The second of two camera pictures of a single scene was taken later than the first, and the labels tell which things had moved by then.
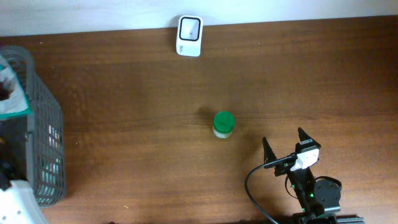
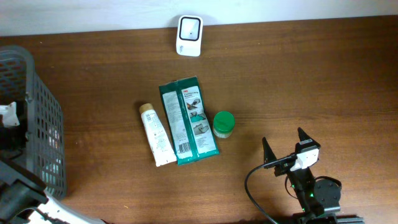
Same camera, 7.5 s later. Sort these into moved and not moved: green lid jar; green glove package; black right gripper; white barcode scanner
Moved: green glove package
Not moved: white barcode scanner; black right gripper; green lid jar
